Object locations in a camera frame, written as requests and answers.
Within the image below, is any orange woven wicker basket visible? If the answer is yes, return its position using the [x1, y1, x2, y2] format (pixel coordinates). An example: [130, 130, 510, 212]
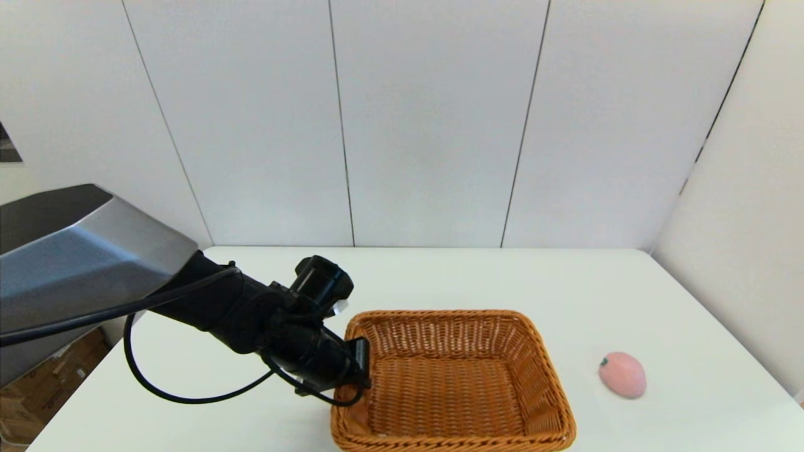
[330, 309, 577, 452]

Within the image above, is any pink toy peach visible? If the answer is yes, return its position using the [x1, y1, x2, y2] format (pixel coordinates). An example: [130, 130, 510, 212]
[598, 352, 647, 399]

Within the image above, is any brown cardboard box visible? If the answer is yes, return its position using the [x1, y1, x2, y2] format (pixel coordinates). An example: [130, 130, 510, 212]
[0, 380, 51, 448]
[50, 326, 111, 412]

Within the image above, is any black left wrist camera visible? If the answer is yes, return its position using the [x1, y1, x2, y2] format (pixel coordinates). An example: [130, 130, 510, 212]
[291, 255, 354, 316]

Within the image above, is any dark wall fixture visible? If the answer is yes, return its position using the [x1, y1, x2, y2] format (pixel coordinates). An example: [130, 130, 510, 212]
[0, 122, 23, 163]

